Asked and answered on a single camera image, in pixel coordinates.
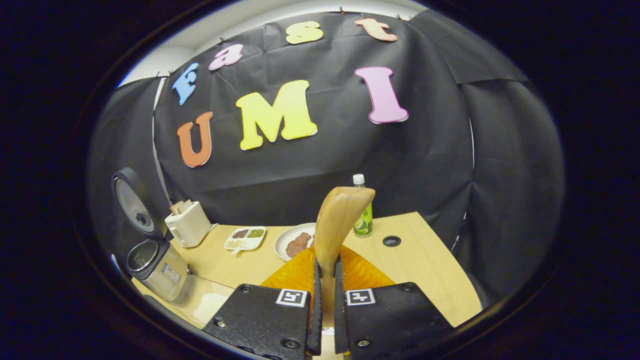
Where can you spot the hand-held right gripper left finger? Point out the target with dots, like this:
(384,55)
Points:
(315,310)

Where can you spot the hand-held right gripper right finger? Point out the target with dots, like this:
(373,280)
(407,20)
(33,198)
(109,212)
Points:
(340,310)

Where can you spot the wooden spoon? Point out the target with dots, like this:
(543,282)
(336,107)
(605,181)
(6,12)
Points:
(340,215)

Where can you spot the dark grey rice cooker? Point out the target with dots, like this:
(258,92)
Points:
(160,270)

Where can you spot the brown meat piece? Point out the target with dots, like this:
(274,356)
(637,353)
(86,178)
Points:
(298,244)

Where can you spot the white round plate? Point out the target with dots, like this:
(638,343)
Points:
(286,240)

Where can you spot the green drink bottle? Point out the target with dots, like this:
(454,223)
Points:
(366,220)

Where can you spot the white divided snack tray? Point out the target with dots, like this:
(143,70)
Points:
(245,240)

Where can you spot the black backdrop cloth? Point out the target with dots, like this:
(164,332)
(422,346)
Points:
(325,165)

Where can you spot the toast slice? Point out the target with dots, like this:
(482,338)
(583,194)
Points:
(186,205)
(176,207)

